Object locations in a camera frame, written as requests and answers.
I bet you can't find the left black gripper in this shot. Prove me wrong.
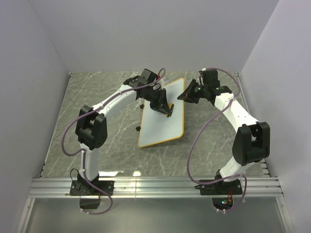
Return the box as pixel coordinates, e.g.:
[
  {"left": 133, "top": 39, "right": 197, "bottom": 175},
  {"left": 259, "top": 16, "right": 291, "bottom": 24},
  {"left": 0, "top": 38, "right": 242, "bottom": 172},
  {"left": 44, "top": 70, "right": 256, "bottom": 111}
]
[{"left": 144, "top": 87, "right": 171, "bottom": 116}]

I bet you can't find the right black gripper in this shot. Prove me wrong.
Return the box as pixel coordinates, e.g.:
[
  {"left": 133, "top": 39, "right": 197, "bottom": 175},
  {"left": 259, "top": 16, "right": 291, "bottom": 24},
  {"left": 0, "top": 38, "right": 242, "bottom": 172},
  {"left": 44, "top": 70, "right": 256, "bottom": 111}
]
[{"left": 176, "top": 79, "right": 207, "bottom": 105}]

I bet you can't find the yellow framed whiteboard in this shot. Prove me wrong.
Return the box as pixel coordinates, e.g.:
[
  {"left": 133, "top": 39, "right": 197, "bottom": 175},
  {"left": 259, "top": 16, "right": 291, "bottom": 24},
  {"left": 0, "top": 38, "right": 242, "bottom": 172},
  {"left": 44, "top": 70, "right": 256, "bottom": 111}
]
[{"left": 138, "top": 78, "right": 185, "bottom": 148}]

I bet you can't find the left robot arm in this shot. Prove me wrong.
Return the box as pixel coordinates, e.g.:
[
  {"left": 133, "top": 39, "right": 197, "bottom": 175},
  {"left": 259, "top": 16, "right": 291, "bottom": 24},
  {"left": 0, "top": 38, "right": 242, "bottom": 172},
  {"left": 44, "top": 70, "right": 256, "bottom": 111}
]
[{"left": 75, "top": 68, "right": 173, "bottom": 195}]

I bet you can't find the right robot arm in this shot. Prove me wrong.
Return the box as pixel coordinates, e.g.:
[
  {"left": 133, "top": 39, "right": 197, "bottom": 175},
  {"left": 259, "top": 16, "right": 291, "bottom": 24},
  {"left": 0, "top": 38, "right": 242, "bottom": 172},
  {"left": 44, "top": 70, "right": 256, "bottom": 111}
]
[{"left": 178, "top": 68, "right": 270, "bottom": 194}]

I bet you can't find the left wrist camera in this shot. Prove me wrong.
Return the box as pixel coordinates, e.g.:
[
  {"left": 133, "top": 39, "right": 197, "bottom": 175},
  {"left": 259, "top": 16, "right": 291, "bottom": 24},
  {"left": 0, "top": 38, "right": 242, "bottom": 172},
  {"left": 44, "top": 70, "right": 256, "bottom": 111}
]
[{"left": 157, "top": 77, "right": 169, "bottom": 88}]

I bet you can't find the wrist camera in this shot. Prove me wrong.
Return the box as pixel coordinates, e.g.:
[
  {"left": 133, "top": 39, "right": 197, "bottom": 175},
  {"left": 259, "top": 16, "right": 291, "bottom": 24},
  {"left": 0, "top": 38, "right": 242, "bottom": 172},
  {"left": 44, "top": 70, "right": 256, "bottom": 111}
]
[
  {"left": 197, "top": 68, "right": 208, "bottom": 85},
  {"left": 157, "top": 77, "right": 169, "bottom": 88}
]

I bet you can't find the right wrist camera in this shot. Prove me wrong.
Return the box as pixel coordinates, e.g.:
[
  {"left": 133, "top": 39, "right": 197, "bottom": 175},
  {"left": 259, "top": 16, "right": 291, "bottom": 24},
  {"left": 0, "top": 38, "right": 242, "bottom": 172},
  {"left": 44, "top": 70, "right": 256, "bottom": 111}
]
[{"left": 197, "top": 68, "right": 208, "bottom": 85}]

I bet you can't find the whiteboard wire stand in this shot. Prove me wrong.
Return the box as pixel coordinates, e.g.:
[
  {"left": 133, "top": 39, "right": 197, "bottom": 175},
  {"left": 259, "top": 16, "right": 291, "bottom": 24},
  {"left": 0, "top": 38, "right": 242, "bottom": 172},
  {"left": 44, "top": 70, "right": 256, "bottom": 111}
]
[{"left": 135, "top": 104, "right": 145, "bottom": 132}]

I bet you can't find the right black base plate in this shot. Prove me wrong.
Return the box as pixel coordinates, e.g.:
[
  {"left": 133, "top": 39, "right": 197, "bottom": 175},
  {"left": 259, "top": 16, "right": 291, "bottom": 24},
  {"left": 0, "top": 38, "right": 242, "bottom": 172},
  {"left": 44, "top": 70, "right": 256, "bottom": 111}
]
[{"left": 194, "top": 180, "right": 243, "bottom": 196}]

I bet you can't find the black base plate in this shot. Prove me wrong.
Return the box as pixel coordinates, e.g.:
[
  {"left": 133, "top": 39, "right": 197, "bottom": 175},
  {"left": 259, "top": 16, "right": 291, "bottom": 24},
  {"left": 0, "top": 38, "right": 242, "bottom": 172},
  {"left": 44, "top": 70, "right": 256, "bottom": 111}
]
[
  {"left": 194, "top": 180, "right": 243, "bottom": 196},
  {"left": 69, "top": 180, "right": 115, "bottom": 196}
]

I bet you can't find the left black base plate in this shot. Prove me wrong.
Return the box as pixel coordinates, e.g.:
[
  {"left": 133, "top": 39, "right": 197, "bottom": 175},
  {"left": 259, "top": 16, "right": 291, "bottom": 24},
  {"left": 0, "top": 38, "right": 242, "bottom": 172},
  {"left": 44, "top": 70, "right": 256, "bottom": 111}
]
[{"left": 69, "top": 180, "right": 115, "bottom": 196}]

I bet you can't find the aluminium mounting rail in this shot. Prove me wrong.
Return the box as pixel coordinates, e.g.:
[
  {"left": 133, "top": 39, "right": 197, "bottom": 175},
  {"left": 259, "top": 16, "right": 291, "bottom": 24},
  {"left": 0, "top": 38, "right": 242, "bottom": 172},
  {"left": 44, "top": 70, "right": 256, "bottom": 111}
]
[{"left": 27, "top": 176, "right": 283, "bottom": 199}]

